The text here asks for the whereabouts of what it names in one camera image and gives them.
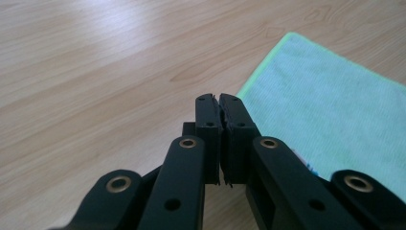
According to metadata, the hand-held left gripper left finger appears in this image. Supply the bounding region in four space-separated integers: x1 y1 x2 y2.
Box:
181 93 224 186

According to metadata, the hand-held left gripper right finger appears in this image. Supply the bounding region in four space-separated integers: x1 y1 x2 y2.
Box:
217 93 261 187

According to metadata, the green microfibre cloth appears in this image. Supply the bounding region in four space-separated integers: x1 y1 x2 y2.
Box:
236 31 406 203

